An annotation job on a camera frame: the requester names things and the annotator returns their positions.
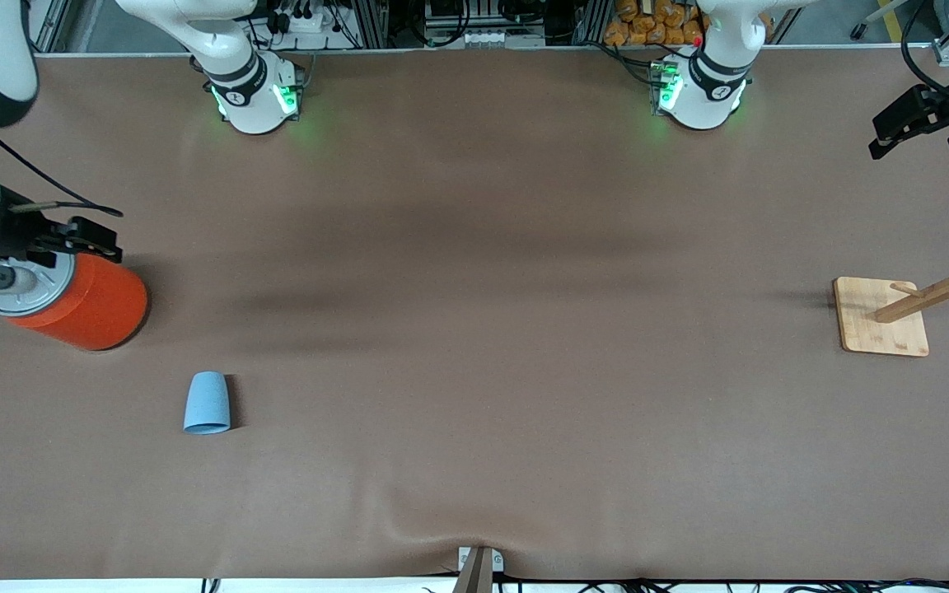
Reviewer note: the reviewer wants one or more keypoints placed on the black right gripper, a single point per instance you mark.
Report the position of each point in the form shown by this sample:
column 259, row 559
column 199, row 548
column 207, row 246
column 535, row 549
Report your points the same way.
column 17, row 235

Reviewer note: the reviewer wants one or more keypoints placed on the blue plastic cup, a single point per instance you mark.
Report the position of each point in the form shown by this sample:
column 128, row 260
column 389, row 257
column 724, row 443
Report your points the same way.
column 207, row 403

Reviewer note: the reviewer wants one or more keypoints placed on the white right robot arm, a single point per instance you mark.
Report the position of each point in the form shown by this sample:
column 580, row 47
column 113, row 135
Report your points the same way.
column 254, row 99

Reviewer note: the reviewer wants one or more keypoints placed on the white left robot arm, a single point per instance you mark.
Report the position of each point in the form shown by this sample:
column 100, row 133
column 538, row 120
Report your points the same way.
column 701, row 95

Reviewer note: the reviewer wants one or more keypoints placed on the orange can with grey lid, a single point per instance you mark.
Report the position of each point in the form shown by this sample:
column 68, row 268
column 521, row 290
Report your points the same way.
column 100, row 306

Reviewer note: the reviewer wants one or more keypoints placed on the wooden mug tree rack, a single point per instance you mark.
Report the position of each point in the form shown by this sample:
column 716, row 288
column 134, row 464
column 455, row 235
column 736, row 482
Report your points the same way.
column 878, row 321

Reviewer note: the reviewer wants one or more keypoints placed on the orange snack bags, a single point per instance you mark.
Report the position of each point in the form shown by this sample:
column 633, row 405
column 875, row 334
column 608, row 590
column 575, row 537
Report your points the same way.
column 647, row 29

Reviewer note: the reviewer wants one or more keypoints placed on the power strip with black plugs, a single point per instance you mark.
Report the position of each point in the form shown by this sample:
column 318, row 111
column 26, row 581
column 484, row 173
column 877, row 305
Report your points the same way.
column 301, row 23

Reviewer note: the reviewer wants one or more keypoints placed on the white power strip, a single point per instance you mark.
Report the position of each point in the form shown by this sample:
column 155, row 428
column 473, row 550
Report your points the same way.
column 491, row 39

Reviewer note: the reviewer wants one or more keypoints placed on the brown table cover mat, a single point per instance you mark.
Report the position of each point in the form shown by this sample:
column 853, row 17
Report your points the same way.
column 474, row 453

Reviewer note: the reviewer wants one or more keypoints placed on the brown wooden bar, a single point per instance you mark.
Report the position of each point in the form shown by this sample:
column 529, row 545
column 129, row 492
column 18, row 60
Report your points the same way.
column 474, row 576

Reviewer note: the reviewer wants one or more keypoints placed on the grey metal bracket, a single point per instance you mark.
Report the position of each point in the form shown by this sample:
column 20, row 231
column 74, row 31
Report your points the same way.
column 496, row 562

